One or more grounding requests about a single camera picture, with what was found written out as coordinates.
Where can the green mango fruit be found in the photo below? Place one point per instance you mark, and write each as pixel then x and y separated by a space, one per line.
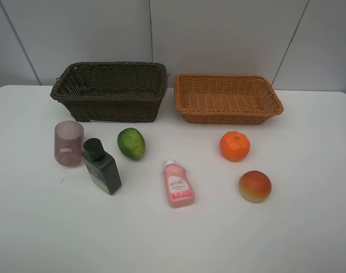
pixel 131 143

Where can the translucent purple plastic cup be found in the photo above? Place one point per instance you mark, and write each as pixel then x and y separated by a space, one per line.
pixel 69 139

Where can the light brown wicker basket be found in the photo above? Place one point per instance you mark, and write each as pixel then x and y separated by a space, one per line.
pixel 225 99

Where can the dark green bottle black cap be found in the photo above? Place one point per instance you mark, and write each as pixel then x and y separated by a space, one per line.
pixel 101 166

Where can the dark brown wicker basket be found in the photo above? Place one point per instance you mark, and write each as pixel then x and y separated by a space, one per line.
pixel 122 91

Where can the pink bottle white cap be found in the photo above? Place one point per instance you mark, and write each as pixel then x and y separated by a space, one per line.
pixel 178 188

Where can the orange tangerine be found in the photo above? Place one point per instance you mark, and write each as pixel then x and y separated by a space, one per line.
pixel 234 146

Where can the red yellow peach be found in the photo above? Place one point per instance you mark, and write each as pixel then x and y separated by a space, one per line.
pixel 255 186

